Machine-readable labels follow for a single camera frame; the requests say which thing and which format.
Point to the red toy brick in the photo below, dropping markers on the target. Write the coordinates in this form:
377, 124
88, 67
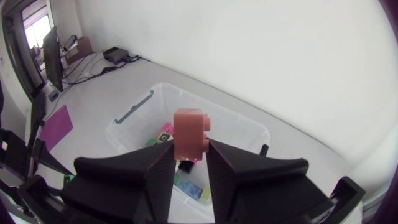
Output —
189, 133

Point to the black-and-yellow patterned toy brick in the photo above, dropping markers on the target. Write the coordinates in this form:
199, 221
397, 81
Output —
164, 137

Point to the green toy brick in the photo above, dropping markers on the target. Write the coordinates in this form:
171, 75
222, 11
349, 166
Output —
177, 180
68, 179
151, 142

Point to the dark screen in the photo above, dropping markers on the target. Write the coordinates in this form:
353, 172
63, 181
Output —
52, 59

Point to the dark mat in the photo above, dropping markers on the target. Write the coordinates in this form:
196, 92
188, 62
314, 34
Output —
56, 127

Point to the blue toy brick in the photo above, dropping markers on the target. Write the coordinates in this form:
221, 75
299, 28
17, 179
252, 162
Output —
190, 189

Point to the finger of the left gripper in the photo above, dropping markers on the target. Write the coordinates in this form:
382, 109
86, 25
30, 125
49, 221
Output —
46, 157

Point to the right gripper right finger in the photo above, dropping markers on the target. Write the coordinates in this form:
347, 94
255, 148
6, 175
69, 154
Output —
258, 189

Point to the brown cardboard box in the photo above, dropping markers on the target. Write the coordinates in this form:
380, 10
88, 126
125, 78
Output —
79, 49

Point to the black toy brick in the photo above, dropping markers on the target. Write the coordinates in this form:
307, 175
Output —
186, 166

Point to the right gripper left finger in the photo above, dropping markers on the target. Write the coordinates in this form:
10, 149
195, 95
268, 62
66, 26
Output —
124, 186

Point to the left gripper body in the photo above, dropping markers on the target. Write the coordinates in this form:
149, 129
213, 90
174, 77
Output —
14, 154

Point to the yellow-green toy brick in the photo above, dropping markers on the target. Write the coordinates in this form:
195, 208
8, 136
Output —
206, 194

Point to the clear plastic container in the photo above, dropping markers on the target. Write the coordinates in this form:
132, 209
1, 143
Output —
149, 105

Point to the pink toy brick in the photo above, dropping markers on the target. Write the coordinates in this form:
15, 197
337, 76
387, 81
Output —
168, 127

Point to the black power brick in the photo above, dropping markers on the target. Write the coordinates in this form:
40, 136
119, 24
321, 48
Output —
115, 54

